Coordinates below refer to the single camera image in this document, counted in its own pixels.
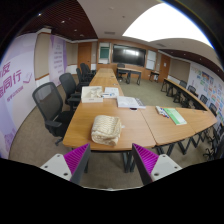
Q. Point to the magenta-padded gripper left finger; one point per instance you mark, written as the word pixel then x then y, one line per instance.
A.
pixel 68 165

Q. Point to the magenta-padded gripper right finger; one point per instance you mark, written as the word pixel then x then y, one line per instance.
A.
pixel 155 165

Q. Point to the cream zigzag knit towel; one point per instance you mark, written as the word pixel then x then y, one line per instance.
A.
pixel 106 130

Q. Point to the green folder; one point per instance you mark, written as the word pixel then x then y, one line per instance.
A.
pixel 175 116

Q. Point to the white pack of markers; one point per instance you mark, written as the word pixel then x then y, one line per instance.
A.
pixel 161 111

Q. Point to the small black phone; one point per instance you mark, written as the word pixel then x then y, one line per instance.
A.
pixel 133 109

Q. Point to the black mesh office chair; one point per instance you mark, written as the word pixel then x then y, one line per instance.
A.
pixel 48 100
pixel 67 83

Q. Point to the white open cardboard box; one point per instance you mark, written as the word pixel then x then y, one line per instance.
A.
pixel 90 98

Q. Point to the long wooden table row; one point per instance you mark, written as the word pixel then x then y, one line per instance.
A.
pixel 181 90

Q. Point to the white papers with blue print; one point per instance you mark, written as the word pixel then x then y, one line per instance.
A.
pixel 111 91

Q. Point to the small dark side table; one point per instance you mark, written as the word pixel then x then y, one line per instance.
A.
pixel 154 72

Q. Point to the group of black office chairs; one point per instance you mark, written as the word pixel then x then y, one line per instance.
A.
pixel 85 70

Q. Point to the dark desk with chair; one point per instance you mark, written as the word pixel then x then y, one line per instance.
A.
pixel 129 70

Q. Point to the wooden door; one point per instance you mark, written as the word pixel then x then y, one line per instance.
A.
pixel 164 66
pixel 84 55

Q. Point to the plain white whiteboard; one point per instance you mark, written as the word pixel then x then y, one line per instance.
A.
pixel 151 60

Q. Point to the whiteboard with green sheet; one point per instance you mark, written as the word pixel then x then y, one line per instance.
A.
pixel 104 53

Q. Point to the large white ceiling light panel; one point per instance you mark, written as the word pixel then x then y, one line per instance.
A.
pixel 163 21

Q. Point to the large purple-lettered wall graphic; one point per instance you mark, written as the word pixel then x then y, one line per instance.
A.
pixel 15 86

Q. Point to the colourful wall poster board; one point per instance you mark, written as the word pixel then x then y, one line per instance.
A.
pixel 208 83

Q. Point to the narrow purple wall banner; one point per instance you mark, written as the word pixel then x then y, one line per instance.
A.
pixel 57 58

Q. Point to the large black wall screen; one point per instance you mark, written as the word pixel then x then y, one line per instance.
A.
pixel 129 55

